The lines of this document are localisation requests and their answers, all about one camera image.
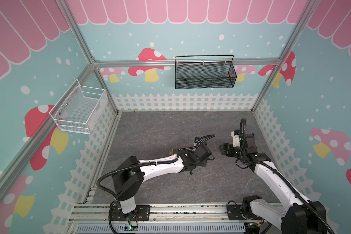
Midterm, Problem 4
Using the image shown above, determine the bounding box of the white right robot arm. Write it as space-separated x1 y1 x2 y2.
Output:
219 131 334 234

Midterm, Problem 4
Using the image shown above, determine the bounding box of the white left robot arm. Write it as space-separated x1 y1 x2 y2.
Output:
112 143 214 215

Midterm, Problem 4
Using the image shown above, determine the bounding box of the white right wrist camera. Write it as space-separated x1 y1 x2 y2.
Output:
231 129 242 147

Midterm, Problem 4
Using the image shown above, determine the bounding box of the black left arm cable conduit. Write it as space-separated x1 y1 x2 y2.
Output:
96 134 216 234

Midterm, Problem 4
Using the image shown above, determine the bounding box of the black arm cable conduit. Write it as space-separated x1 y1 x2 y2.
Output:
235 117 337 234
96 134 216 234

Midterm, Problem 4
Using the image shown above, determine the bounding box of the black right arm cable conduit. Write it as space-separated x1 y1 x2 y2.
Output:
235 117 337 234

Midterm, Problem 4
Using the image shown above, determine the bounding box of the black wire basket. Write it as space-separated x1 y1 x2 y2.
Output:
174 55 238 89

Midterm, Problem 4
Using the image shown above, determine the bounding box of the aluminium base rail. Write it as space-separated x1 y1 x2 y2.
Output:
64 201 281 234

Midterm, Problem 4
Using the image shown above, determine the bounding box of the white wire basket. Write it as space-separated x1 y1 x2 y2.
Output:
49 80 108 135

